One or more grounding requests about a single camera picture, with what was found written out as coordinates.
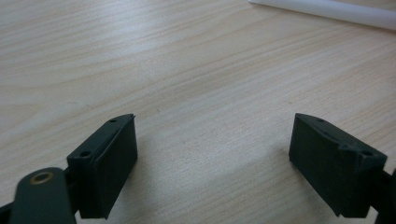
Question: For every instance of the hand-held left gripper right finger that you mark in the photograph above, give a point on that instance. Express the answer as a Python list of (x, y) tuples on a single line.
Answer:
[(336, 168)]

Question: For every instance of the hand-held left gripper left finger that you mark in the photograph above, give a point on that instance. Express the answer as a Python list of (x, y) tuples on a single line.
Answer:
[(102, 168)]

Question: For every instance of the long white plastic tube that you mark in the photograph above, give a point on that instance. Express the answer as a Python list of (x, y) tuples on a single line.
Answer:
[(342, 11)]

